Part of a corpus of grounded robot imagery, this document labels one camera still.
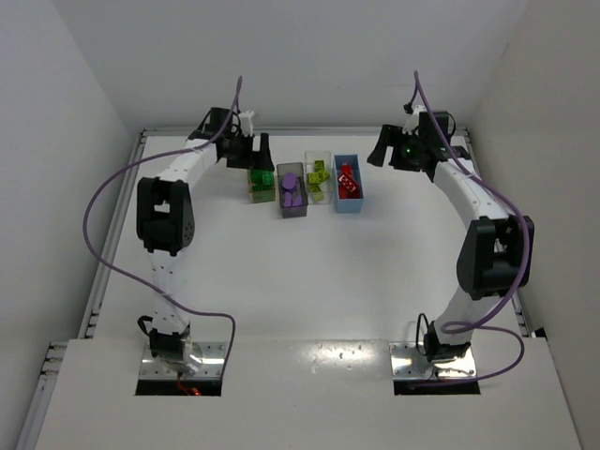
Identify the clear plastic bin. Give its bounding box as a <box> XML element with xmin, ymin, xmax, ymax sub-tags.
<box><xmin>305</xmin><ymin>150</ymin><xmax>333</xmax><ymax>204</ymax></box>

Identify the lime long lego brick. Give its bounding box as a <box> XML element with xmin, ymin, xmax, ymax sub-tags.
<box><xmin>307</xmin><ymin>171</ymin><xmax>330</xmax><ymax>186</ymax></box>

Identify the orange translucent bin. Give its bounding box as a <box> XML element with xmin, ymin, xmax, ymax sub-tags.
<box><xmin>247</xmin><ymin>169</ymin><xmax>276</xmax><ymax>203</ymax></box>

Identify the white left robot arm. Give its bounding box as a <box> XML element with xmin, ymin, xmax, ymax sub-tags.
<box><xmin>136</xmin><ymin>108</ymin><xmax>275</xmax><ymax>364</ymax></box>

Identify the red studded plate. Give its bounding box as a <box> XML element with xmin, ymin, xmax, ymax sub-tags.
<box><xmin>337</xmin><ymin>173</ymin><xmax>359</xmax><ymax>192</ymax></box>

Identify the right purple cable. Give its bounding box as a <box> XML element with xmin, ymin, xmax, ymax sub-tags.
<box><xmin>402</xmin><ymin>69</ymin><xmax>532</xmax><ymax>385</ymax></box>

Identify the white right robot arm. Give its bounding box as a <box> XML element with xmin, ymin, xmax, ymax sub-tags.
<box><xmin>367</xmin><ymin>107</ymin><xmax>534</xmax><ymax>362</ymax></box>

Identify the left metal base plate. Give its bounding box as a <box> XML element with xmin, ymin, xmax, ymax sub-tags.
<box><xmin>138</xmin><ymin>341</ymin><xmax>228</xmax><ymax>382</ymax></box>

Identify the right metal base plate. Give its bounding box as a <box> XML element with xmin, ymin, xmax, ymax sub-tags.
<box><xmin>389</xmin><ymin>341</ymin><xmax>477</xmax><ymax>383</ymax></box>

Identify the purple rounded lego brick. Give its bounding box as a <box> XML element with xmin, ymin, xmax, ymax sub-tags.
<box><xmin>280</xmin><ymin>172</ymin><xmax>298</xmax><ymax>193</ymax></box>

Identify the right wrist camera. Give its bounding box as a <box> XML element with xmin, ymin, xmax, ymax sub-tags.
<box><xmin>402</xmin><ymin>104</ymin><xmax>427</xmax><ymax>135</ymax></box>

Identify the grey translucent bin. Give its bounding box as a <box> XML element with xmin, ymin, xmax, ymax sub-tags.
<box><xmin>276</xmin><ymin>162</ymin><xmax>308</xmax><ymax>218</ymax></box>

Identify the green square lego brick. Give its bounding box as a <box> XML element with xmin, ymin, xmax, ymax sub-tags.
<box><xmin>249</xmin><ymin>170</ymin><xmax>275</xmax><ymax>192</ymax></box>

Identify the red rounded lego brick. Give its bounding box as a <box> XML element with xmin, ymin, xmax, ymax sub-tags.
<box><xmin>337</xmin><ymin>163</ymin><xmax>361</xmax><ymax>200</ymax></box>

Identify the metal base plate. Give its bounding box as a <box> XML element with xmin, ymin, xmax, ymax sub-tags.
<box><xmin>138</xmin><ymin>341</ymin><xmax>228</xmax><ymax>382</ymax></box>
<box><xmin>389</xmin><ymin>341</ymin><xmax>477</xmax><ymax>383</ymax></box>

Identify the blue plastic bin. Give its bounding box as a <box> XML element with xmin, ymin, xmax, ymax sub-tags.
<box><xmin>334</xmin><ymin>155</ymin><xmax>364</xmax><ymax>214</ymax></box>

